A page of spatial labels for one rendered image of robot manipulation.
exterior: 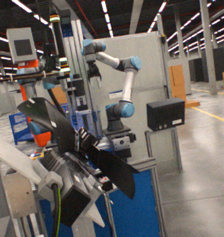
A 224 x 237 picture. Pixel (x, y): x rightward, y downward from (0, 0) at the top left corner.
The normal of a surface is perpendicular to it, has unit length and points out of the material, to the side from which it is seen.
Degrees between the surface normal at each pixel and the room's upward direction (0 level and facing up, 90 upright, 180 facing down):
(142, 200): 90
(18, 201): 90
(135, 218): 90
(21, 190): 90
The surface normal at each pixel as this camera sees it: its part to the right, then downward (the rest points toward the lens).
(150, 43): 0.26, 0.11
